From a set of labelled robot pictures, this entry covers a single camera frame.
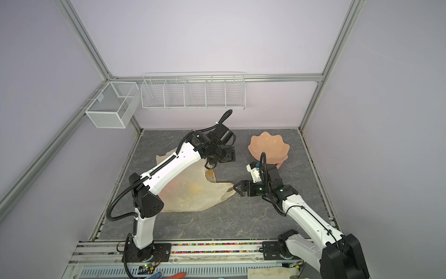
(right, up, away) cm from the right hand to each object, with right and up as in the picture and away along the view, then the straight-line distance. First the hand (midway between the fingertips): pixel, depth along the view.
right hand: (241, 188), depth 80 cm
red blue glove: (-33, -32, -11) cm, 48 cm away
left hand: (-5, +13, -3) cm, 14 cm away
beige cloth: (+12, -31, -12) cm, 35 cm away
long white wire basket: (-24, +52, +19) cm, 60 cm away
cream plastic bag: (-20, -2, +4) cm, 21 cm away
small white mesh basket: (-73, +44, +21) cm, 88 cm away
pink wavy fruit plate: (+24, +17, +29) cm, 41 cm away
